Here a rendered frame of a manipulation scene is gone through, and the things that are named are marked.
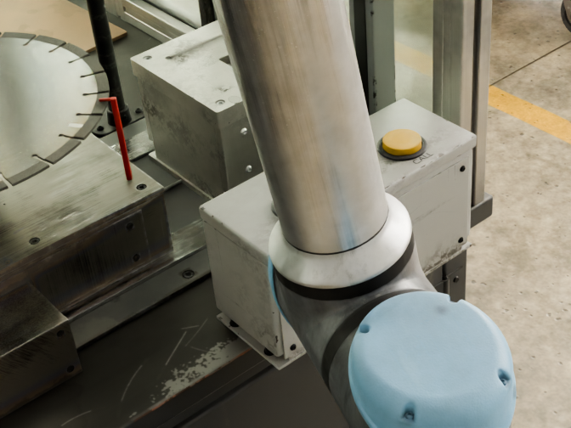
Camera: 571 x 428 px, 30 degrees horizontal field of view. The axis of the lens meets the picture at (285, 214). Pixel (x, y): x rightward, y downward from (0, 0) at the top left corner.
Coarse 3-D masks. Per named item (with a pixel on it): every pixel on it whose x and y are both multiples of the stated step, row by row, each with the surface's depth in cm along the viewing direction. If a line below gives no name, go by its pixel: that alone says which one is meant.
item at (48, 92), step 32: (0, 64) 120; (32, 64) 119; (64, 64) 118; (0, 96) 114; (32, 96) 113; (64, 96) 113; (96, 96) 112; (0, 128) 109; (32, 128) 108; (64, 128) 108; (0, 160) 104; (32, 160) 103
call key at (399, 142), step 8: (384, 136) 110; (392, 136) 109; (400, 136) 109; (408, 136) 109; (416, 136) 109; (384, 144) 108; (392, 144) 108; (400, 144) 108; (408, 144) 108; (416, 144) 108; (392, 152) 108; (400, 152) 108; (408, 152) 108
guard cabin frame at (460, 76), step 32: (128, 0) 167; (448, 0) 109; (480, 0) 109; (160, 32) 163; (448, 32) 111; (480, 32) 111; (448, 64) 114; (480, 64) 114; (448, 96) 116; (480, 96) 116; (480, 128) 119; (480, 160) 122; (480, 192) 125
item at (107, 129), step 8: (112, 112) 144; (120, 112) 143; (128, 112) 145; (136, 112) 147; (104, 120) 146; (112, 120) 144; (128, 120) 145; (136, 120) 145; (96, 128) 144; (104, 128) 144; (112, 128) 144; (96, 136) 144; (104, 136) 143
